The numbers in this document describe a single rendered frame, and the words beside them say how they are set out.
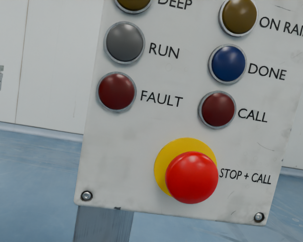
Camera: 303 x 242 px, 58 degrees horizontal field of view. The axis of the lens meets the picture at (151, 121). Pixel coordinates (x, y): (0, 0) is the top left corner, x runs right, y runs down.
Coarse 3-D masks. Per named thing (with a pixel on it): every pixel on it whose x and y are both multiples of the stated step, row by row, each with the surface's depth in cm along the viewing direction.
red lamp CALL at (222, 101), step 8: (216, 96) 21; (224, 96) 21; (208, 104) 21; (216, 104) 21; (224, 104) 21; (232, 104) 21; (208, 112) 21; (216, 112) 21; (224, 112) 21; (232, 112) 21; (208, 120) 21; (216, 120) 21; (224, 120) 21
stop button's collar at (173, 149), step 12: (168, 144) 22; (180, 144) 22; (192, 144) 22; (204, 144) 22; (168, 156) 22; (156, 168) 22; (156, 180) 22; (252, 180) 23; (264, 180) 24; (168, 192) 22
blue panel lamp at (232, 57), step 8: (224, 48) 21; (232, 48) 21; (216, 56) 21; (224, 56) 21; (232, 56) 21; (240, 56) 21; (216, 64) 21; (224, 64) 21; (232, 64) 21; (240, 64) 21; (216, 72) 21; (224, 72) 21; (232, 72) 21; (240, 72) 21; (224, 80) 21; (232, 80) 21
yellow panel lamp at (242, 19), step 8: (232, 0) 20; (240, 0) 20; (248, 0) 20; (224, 8) 20; (232, 8) 20; (240, 8) 20; (248, 8) 20; (224, 16) 20; (232, 16) 20; (240, 16) 20; (248, 16) 20; (256, 16) 20; (224, 24) 20; (232, 24) 20; (240, 24) 20; (248, 24) 20; (232, 32) 21; (240, 32) 20
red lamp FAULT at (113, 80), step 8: (104, 80) 20; (112, 80) 20; (120, 80) 20; (128, 80) 20; (104, 88) 20; (112, 88) 20; (120, 88) 20; (128, 88) 20; (104, 96) 20; (112, 96) 20; (120, 96) 20; (128, 96) 20; (104, 104) 20; (112, 104) 20; (120, 104) 20; (128, 104) 21
